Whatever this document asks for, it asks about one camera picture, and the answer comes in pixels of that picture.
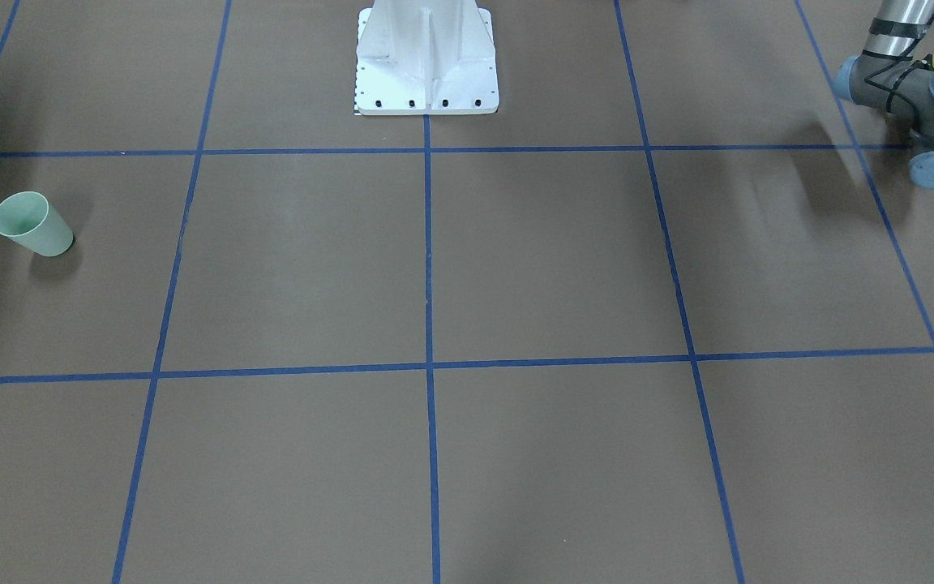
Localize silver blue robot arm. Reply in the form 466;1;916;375
831;1;934;190

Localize green plastic cup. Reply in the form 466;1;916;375
0;191;75;256

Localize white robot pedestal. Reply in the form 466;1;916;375
353;1;500;116

